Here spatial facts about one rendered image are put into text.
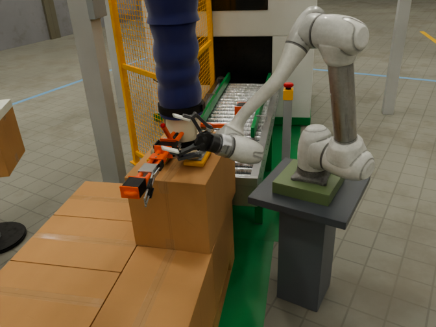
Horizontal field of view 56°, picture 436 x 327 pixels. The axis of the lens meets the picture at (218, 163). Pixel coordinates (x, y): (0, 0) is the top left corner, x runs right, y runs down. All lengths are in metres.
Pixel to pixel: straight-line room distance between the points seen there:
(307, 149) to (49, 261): 1.38
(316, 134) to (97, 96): 1.97
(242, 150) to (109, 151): 2.10
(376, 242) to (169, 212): 1.66
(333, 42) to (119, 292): 1.37
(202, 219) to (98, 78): 1.77
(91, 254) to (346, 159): 1.32
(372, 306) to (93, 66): 2.55
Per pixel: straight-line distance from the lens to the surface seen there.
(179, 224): 2.00
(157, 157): 1.76
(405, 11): 5.17
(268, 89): 1.73
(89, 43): 3.33
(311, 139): 2.01
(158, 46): 1.91
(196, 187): 1.85
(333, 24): 1.64
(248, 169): 2.78
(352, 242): 3.09
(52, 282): 2.11
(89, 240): 2.30
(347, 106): 1.79
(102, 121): 3.49
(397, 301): 2.74
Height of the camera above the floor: 1.87
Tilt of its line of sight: 27 degrees down
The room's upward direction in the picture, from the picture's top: 3 degrees counter-clockwise
